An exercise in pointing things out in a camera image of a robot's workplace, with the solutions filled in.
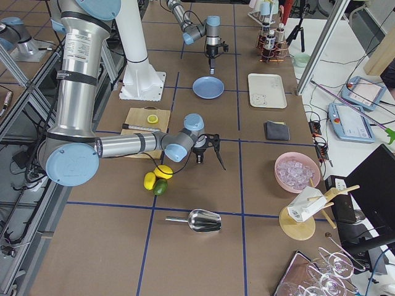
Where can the blue teach pendant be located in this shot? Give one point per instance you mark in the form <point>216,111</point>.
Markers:
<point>349,125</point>
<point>363,92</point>

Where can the cream bear tray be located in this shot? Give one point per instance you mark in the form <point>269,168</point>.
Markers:
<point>266,91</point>

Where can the black camera tripod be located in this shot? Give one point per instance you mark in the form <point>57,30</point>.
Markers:
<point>298,29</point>

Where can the pink bowl of ice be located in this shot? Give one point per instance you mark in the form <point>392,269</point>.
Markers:
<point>295,171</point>

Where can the aluminium frame post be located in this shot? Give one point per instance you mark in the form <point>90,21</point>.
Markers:
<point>328,29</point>

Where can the blue teach pendant far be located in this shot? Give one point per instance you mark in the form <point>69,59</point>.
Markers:
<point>363,92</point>

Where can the white paper carton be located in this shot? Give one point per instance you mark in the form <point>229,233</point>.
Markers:
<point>306,204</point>

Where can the blue teach pendant near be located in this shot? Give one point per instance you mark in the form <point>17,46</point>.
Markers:
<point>349,125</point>

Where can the clear wine glass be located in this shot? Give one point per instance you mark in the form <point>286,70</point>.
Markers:
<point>339,263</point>

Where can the yellow lemon lower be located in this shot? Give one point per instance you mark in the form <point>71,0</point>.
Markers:
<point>149,180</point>

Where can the dark drink bottle left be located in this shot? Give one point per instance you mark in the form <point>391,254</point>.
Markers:
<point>264,32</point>

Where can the lemon half slice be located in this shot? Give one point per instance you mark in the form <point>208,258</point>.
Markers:
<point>152,119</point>

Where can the black monitor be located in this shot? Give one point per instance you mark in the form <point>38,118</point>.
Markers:
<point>375,198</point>

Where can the yellow lemon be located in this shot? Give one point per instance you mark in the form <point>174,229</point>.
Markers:
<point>149,180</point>
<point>163,172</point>

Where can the dark drink bottle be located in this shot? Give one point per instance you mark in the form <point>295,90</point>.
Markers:
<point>270,40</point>
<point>279,33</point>
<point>264,32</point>

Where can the copper wire bottle rack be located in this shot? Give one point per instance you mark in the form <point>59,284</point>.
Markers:
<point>278,54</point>

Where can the wooden cutting board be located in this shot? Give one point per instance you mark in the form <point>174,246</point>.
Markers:
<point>139,117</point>

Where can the yellow lemon upper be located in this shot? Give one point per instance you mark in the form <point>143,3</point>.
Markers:
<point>163,172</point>

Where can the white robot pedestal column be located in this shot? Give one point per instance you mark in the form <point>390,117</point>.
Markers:
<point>140,81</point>

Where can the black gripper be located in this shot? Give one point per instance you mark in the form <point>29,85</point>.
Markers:
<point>212,51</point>
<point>200,152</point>

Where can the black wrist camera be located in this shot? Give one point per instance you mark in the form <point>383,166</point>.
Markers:
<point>213,140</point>

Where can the dark drink bottle right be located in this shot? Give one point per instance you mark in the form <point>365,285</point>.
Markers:
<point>279,33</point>

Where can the white cup rack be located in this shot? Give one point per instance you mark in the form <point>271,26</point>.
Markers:
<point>263,11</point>

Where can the dark drink bottle middle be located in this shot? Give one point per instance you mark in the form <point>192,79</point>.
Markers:
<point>270,40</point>

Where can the green lime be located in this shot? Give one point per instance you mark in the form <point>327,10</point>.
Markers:
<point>160,187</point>

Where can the blue round plate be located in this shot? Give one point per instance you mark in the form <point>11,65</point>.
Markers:
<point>208,87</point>

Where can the mint green bowl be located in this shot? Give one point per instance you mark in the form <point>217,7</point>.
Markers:
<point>301,59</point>

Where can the steel cylinder muddler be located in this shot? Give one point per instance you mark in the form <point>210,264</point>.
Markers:
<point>126,126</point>

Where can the steel ice scoop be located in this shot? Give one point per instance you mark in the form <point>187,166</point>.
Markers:
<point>200,221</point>

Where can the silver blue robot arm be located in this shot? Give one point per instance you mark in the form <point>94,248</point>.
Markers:
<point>209,28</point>
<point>71,152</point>

